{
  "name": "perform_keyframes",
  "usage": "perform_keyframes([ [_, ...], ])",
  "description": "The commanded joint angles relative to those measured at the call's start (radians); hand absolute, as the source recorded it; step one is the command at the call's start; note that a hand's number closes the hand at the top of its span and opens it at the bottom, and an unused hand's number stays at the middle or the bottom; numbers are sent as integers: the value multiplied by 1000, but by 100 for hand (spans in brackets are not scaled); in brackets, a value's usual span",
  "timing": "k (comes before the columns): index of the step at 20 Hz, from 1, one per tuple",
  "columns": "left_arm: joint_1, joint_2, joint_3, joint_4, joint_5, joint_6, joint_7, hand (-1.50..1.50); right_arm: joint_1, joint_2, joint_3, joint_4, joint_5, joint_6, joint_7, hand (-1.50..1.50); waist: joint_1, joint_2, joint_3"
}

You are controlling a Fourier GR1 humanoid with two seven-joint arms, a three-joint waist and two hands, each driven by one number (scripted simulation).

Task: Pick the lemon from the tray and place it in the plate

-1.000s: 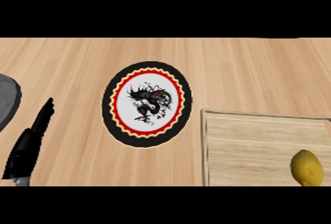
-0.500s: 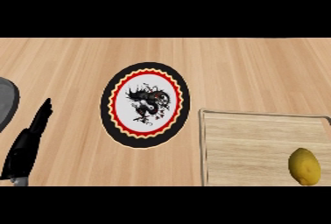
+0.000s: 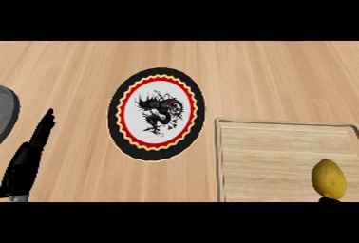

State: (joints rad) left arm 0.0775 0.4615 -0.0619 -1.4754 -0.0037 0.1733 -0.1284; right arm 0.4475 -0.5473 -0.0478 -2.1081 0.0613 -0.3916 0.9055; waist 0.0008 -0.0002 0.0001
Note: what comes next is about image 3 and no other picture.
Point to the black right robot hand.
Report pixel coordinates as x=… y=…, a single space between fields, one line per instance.
x=328 y=200

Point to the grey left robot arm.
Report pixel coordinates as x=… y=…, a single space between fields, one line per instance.
x=17 y=198

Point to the yellow lemon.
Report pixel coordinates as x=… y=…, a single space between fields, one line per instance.
x=328 y=179

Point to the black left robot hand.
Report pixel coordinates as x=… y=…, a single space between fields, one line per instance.
x=28 y=158

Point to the grey round pan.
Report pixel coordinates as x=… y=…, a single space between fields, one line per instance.
x=4 y=110

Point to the pale wooden tray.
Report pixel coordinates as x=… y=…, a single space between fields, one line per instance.
x=270 y=158

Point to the black-rimmed dragon print plate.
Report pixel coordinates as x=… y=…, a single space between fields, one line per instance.
x=156 y=114

